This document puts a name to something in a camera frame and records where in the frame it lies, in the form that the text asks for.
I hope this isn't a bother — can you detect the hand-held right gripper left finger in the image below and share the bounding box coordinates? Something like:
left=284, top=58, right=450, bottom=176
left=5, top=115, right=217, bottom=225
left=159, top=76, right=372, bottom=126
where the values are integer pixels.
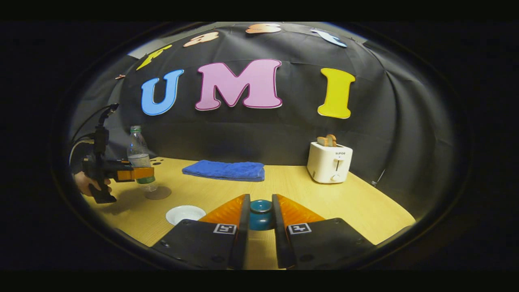
left=151, top=194, right=251, bottom=271

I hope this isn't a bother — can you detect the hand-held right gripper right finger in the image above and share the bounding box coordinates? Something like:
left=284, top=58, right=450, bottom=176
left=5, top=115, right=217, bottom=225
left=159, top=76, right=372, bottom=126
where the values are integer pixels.
left=272, top=194, right=375, bottom=271

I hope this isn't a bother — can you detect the clear plastic water bottle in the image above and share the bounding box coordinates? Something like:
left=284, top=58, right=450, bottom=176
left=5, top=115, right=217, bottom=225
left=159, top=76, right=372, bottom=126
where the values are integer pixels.
left=127, top=125, right=159, bottom=193

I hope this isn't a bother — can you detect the blue teacup lid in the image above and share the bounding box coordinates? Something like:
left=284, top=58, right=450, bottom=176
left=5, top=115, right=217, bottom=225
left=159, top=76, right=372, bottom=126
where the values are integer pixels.
left=249, top=200, right=275, bottom=231

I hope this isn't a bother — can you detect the round grey coaster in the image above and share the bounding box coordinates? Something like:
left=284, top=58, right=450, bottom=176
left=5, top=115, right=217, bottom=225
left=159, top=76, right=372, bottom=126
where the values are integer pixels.
left=145, top=186, right=172, bottom=200

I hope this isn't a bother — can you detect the white teacup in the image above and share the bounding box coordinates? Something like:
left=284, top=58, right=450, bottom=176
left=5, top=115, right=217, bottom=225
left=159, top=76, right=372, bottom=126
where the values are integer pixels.
left=165, top=205, right=206, bottom=226

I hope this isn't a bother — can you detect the blue folded towel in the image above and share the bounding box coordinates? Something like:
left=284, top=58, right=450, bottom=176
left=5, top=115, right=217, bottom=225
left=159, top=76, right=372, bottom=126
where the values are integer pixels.
left=182, top=160, right=265, bottom=182

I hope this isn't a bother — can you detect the white toaster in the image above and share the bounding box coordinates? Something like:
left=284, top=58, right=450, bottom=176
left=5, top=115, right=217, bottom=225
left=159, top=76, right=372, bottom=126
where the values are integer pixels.
left=307, top=142, right=354, bottom=184

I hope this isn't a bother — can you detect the black backdrop cloth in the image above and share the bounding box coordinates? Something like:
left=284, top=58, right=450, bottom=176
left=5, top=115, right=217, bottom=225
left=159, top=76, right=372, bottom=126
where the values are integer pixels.
left=69, top=22, right=457, bottom=221

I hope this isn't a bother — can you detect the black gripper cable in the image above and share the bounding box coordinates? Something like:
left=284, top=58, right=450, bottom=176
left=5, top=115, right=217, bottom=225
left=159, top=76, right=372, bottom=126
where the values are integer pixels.
left=70, top=103, right=120, bottom=163

